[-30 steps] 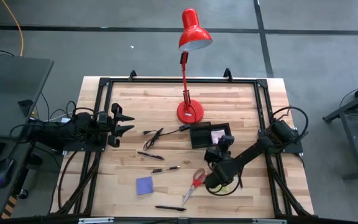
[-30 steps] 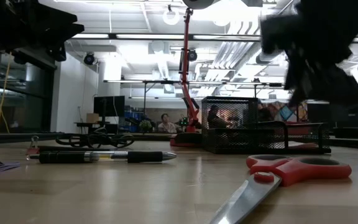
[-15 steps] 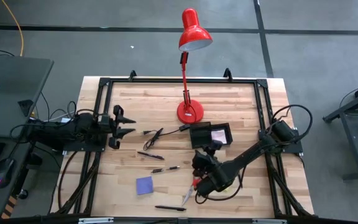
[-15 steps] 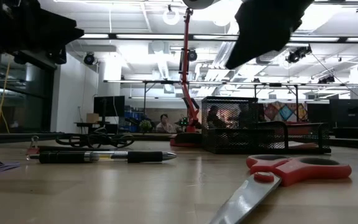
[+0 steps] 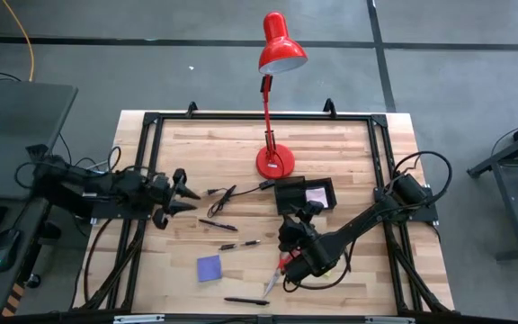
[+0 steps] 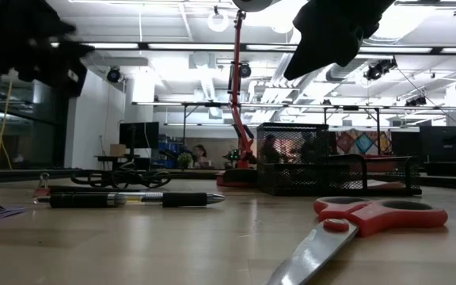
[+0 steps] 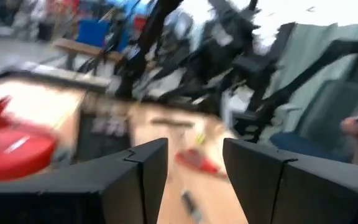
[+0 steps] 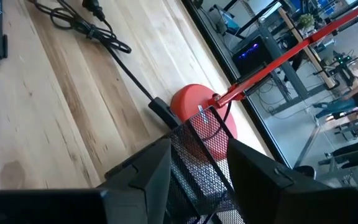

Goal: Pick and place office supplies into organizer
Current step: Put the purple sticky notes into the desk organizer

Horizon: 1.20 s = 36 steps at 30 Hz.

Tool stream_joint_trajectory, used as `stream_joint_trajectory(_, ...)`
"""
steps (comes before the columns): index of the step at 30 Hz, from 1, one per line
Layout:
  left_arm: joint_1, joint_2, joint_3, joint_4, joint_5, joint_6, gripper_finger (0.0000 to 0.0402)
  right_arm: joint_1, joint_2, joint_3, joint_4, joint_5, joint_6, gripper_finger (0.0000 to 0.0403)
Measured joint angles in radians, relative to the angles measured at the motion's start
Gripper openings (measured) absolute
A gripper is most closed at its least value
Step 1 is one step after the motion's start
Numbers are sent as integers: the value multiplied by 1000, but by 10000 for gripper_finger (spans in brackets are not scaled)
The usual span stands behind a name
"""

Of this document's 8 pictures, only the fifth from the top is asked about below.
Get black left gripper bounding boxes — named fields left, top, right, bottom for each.
left=148, top=167, right=201, bottom=230

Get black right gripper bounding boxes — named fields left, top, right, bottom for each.
left=278, top=200, right=327, bottom=256

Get black mesh desk organizer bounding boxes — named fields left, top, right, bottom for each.
left=272, top=175, right=337, bottom=216

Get red-handled scissors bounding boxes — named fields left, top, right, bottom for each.
left=262, top=251, right=296, bottom=299

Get black pen with silver middle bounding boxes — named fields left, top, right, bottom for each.
left=218, top=239, right=262, bottom=252

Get purple sticky note pad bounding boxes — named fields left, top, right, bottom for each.
left=196, top=255, right=223, bottom=284

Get pale pink sticky note pad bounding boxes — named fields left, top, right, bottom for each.
left=305, top=186, right=331, bottom=210

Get dark grey computer desk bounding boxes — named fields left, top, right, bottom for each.
left=0, top=197, right=52, bottom=316

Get grey side desk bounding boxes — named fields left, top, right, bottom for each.
left=0, top=79, right=79, bottom=202

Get black computer mouse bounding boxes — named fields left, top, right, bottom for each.
left=0, top=228, right=22, bottom=273

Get red desk lamp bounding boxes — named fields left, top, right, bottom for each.
left=255, top=12, right=308, bottom=180

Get dark metal side table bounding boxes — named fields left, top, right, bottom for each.
left=467, top=112, right=518, bottom=262

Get black lamp power cord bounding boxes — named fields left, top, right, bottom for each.
left=205, top=179, right=278, bottom=220

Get black aluminium table frame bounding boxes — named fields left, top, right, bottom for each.
left=73, top=97, right=457, bottom=316

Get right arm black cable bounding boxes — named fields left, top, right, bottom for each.
left=391, top=150, right=453, bottom=212

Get yellow cable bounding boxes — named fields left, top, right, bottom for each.
left=1, top=0, right=35, bottom=83

